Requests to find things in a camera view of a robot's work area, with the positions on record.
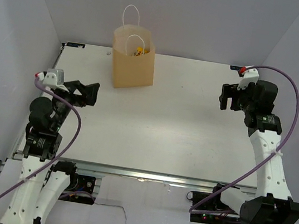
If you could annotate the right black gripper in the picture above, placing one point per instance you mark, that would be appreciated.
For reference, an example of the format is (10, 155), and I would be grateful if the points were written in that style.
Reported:
(228, 91)

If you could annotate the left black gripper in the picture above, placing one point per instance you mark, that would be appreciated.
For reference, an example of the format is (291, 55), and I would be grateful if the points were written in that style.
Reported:
(89, 93)

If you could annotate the small yellow snack bar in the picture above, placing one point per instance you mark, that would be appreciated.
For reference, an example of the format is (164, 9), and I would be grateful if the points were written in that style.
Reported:
(139, 52)

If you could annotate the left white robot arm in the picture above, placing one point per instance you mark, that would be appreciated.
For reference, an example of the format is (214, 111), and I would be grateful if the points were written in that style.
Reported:
(43, 178)

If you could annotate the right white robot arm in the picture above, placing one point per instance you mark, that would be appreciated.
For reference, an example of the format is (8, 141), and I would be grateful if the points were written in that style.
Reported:
(272, 203)

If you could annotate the brown paper bag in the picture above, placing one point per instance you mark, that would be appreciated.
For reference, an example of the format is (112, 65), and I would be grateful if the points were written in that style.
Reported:
(127, 70)

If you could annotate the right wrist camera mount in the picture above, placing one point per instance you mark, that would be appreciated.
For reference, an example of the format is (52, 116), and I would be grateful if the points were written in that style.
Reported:
(248, 75)

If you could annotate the aluminium frame rail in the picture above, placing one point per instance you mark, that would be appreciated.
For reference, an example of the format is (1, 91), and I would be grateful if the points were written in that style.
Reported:
(141, 175)

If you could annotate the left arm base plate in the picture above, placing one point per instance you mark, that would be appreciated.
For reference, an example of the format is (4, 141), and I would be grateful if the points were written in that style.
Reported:
(81, 183)

